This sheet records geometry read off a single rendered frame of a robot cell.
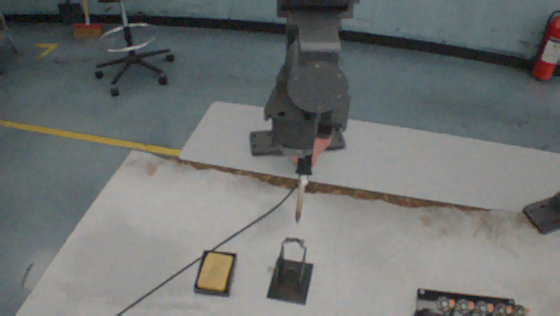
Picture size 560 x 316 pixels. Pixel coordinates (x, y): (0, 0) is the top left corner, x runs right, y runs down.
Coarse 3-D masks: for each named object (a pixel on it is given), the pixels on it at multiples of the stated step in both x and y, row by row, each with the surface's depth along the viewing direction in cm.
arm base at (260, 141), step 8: (336, 128) 87; (256, 136) 85; (264, 136) 85; (336, 136) 85; (256, 144) 83; (264, 144) 83; (272, 144) 83; (336, 144) 83; (344, 144) 83; (256, 152) 82; (264, 152) 82; (272, 152) 82; (280, 152) 82
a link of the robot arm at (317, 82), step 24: (312, 24) 37; (336, 24) 37; (312, 48) 34; (336, 48) 34; (288, 72) 37; (312, 72) 35; (336, 72) 35; (288, 96) 37; (312, 96) 37; (336, 96) 37
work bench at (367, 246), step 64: (128, 192) 74; (192, 192) 74; (256, 192) 74; (320, 192) 74; (64, 256) 62; (128, 256) 63; (192, 256) 63; (256, 256) 63; (320, 256) 63; (384, 256) 63; (448, 256) 63; (512, 256) 62
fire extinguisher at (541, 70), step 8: (552, 24) 235; (552, 32) 236; (544, 40) 245; (552, 40) 239; (544, 48) 246; (552, 48) 241; (544, 56) 248; (552, 56) 244; (536, 64) 256; (544, 64) 251; (552, 64) 248; (536, 72) 258; (544, 72) 254
